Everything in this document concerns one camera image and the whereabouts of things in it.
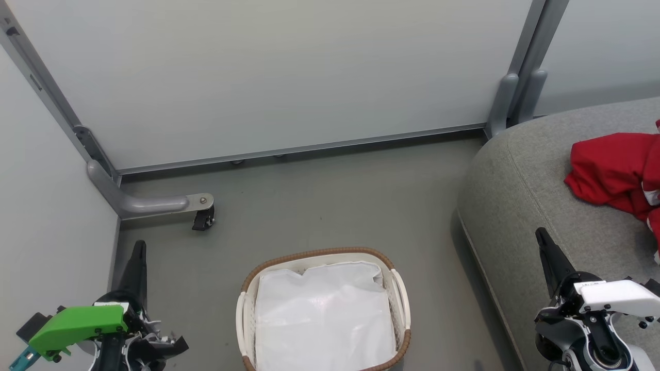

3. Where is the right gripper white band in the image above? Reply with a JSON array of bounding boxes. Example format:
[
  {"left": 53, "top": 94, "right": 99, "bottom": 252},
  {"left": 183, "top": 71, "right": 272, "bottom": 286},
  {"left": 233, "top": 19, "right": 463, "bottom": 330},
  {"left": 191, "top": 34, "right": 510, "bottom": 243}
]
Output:
[{"left": 535, "top": 227, "right": 660, "bottom": 330}]

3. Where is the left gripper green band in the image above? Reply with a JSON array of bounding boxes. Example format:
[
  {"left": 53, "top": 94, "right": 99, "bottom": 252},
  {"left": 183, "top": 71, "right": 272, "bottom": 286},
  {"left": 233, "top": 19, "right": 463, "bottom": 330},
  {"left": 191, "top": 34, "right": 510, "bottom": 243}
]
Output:
[{"left": 27, "top": 240, "right": 189, "bottom": 361}]

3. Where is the red garment with white stripes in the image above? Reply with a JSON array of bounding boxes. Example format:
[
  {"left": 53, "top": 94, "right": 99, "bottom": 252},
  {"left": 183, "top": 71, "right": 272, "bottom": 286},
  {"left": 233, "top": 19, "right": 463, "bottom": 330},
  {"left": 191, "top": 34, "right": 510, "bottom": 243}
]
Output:
[{"left": 564, "top": 120, "right": 660, "bottom": 266}]

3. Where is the white laundry basket brown rim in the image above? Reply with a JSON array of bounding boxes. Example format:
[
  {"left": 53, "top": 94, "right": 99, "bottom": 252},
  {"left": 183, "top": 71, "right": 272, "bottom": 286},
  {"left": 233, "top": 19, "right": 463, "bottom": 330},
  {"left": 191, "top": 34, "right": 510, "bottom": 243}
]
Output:
[{"left": 236, "top": 247, "right": 412, "bottom": 371}]

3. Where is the grey partition foot with caster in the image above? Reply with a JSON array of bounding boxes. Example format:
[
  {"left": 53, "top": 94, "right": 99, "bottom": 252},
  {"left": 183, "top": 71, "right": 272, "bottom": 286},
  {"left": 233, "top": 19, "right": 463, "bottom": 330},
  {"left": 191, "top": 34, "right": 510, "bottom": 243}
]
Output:
[{"left": 86, "top": 159, "right": 217, "bottom": 232}]

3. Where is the grey fabric sofa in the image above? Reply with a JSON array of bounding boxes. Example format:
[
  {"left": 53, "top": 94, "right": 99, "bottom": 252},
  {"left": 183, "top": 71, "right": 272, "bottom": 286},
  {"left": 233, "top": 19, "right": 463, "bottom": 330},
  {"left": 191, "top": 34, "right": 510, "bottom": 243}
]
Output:
[{"left": 456, "top": 97, "right": 660, "bottom": 371}]

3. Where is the white cloth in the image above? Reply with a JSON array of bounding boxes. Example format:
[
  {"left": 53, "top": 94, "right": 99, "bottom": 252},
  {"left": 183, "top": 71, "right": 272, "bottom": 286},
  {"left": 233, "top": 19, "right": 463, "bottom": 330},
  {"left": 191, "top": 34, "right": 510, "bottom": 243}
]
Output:
[{"left": 255, "top": 261, "right": 398, "bottom": 371}]

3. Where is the grey double partition post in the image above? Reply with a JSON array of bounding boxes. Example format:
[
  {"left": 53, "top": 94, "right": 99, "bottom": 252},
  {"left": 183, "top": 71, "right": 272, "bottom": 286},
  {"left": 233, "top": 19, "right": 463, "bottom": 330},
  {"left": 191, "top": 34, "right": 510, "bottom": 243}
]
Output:
[{"left": 484, "top": 0, "right": 571, "bottom": 141}]

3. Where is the grey single partition post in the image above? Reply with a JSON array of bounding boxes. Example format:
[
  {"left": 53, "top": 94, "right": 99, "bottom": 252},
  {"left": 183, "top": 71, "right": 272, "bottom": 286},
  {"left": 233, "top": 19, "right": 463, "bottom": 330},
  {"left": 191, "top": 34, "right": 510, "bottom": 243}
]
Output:
[{"left": 0, "top": 0, "right": 122, "bottom": 187}]

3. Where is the grey partition bottom rail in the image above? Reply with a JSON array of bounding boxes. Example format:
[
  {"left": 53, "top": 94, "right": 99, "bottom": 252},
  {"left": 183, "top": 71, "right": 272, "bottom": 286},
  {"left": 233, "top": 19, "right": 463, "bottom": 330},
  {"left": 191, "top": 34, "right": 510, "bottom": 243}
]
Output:
[{"left": 117, "top": 123, "right": 488, "bottom": 177}]

